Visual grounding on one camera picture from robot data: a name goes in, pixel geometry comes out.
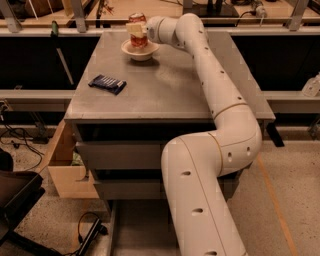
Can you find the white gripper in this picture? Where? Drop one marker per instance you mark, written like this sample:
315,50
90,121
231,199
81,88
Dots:
153,30

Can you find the red coke can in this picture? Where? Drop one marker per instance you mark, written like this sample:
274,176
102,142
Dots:
138,42

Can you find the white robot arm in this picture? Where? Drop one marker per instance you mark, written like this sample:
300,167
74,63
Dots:
191,164

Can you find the white paper bowl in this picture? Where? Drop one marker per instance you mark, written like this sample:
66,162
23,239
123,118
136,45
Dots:
139,54

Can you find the blue snack packet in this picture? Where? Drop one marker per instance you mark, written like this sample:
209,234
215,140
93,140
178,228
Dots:
109,84

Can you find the grey metal drawer cabinet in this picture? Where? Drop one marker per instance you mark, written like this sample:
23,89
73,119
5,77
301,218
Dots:
163,98

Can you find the upper grey drawer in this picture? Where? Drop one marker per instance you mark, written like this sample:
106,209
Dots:
102,155

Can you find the grey drawer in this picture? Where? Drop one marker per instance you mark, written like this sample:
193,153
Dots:
102,155
141,189

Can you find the wooden box on floor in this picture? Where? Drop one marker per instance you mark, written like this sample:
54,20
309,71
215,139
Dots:
71,180

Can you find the lower grey drawer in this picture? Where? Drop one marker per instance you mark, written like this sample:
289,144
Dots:
141,189

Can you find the bottom open drawer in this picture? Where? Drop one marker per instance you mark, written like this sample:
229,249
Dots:
142,228

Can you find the black chair base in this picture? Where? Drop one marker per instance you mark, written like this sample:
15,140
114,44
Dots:
19,192

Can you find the black power strip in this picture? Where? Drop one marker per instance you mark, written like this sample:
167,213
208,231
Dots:
96,228

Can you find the green handled tool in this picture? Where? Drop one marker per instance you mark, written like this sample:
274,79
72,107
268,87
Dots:
55,35

